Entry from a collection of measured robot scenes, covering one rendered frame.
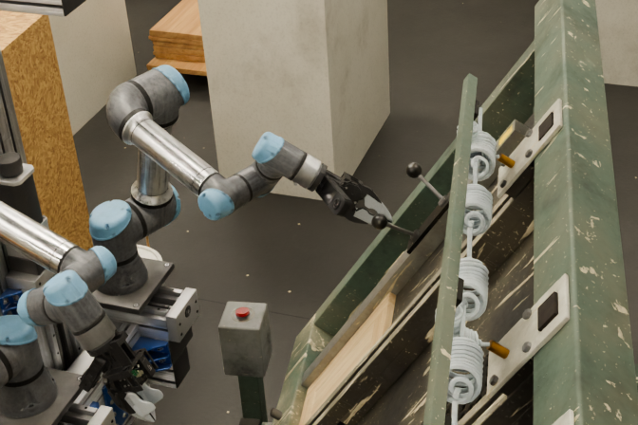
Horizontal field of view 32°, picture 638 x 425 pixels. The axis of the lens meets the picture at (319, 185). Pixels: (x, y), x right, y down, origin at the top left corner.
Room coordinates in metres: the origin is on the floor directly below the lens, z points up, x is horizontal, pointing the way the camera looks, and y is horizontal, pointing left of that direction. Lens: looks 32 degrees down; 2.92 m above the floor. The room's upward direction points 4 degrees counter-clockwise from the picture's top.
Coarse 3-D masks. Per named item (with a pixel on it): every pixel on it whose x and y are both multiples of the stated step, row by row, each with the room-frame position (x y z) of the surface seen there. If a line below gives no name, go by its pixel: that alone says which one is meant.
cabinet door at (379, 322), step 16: (384, 304) 2.14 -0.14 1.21; (368, 320) 2.16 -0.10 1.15; (384, 320) 2.06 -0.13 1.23; (352, 336) 2.18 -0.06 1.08; (368, 336) 2.09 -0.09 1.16; (352, 352) 2.11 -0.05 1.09; (336, 368) 2.13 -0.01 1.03; (352, 368) 2.03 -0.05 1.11; (320, 384) 2.14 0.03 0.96; (336, 384) 2.05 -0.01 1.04; (320, 400) 2.07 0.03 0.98; (304, 416) 2.08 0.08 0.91
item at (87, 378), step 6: (96, 360) 1.70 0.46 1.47; (102, 360) 1.70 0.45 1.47; (90, 366) 1.71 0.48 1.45; (96, 366) 1.70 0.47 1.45; (102, 366) 1.70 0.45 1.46; (84, 372) 1.74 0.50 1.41; (90, 372) 1.71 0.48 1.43; (96, 372) 1.71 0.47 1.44; (84, 378) 1.72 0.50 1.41; (90, 378) 1.71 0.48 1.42; (96, 378) 1.71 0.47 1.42; (84, 384) 1.72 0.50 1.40; (90, 384) 1.71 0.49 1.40; (96, 384) 1.73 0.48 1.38; (84, 390) 1.72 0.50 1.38
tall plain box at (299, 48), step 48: (240, 0) 4.59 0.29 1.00; (288, 0) 4.51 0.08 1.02; (336, 0) 4.59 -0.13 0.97; (384, 0) 5.23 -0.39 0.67; (240, 48) 4.60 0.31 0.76; (288, 48) 4.52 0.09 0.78; (336, 48) 4.56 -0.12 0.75; (384, 48) 5.21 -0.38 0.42; (240, 96) 4.61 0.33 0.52; (288, 96) 4.52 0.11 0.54; (336, 96) 4.53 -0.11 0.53; (384, 96) 5.19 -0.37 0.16; (240, 144) 4.62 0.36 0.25; (336, 144) 4.49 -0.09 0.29; (288, 192) 4.54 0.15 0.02
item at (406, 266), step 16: (512, 128) 2.13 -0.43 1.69; (528, 128) 2.14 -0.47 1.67; (512, 144) 2.11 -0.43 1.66; (496, 160) 2.12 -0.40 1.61; (496, 176) 2.12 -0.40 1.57; (432, 240) 2.14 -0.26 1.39; (416, 256) 2.15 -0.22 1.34; (400, 272) 2.16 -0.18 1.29; (384, 288) 2.17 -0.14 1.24; (400, 288) 2.16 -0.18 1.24; (368, 304) 2.18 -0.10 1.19; (352, 320) 2.20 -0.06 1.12; (336, 336) 2.23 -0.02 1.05; (336, 352) 2.19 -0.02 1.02; (320, 368) 2.20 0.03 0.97; (304, 384) 2.21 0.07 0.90
